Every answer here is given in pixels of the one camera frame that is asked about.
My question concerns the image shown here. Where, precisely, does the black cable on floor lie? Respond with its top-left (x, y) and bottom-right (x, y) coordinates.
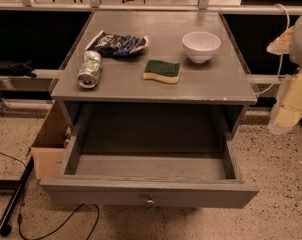
top-left (0, 144), bottom-right (101, 240)

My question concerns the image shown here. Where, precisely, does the yellow foam padded gripper finger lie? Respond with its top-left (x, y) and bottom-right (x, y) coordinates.
top-left (268, 69), bottom-right (302, 135)

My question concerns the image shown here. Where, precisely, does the blue crumpled chip bag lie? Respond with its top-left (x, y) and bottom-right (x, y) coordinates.
top-left (85, 30), bottom-right (149, 58)

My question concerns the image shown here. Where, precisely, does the green yellow sponge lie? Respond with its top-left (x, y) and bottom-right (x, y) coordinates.
top-left (143, 60), bottom-right (180, 84)

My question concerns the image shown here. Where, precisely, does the cardboard box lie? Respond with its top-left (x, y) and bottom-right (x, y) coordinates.
top-left (30, 102), bottom-right (68, 180)

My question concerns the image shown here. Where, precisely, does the grey top drawer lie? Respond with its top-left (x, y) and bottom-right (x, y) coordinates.
top-left (39, 103), bottom-right (260, 209)

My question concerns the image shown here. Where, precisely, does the grey wooden drawer cabinet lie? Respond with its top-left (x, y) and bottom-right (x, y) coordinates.
top-left (50, 9), bottom-right (259, 142)

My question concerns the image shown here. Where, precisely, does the black rod on floor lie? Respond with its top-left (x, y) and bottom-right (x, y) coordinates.
top-left (0, 158), bottom-right (34, 237)

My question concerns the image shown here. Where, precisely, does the white cable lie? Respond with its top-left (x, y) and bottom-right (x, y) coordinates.
top-left (254, 3), bottom-right (291, 96)

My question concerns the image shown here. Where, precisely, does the crushed silver green can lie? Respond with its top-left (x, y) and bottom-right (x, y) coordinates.
top-left (78, 51), bottom-right (102, 89)

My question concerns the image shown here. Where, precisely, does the black cloth on rail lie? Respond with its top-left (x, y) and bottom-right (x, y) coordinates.
top-left (0, 60), bottom-right (37, 78)

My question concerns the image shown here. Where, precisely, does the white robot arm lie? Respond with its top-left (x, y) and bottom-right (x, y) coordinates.
top-left (267, 15), bottom-right (302, 135)

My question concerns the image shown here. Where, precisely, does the white ceramic bowl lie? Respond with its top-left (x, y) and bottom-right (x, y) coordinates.
top-left (182, 31), bottom-right (221, 63)

